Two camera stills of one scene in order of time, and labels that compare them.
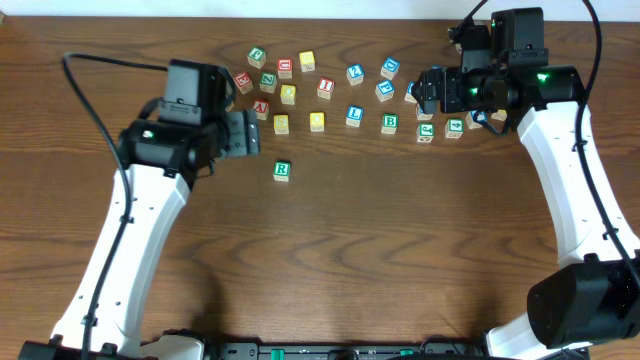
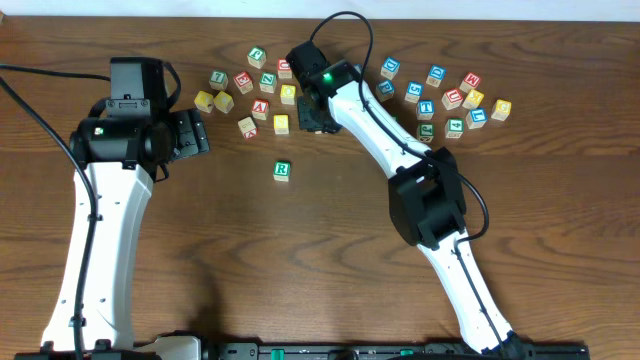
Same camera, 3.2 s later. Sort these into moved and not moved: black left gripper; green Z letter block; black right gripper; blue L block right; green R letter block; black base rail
Moved: black right gripper; black left gripper
Not moved: blue L block right; green R letter block; green Z letter block; black base rail
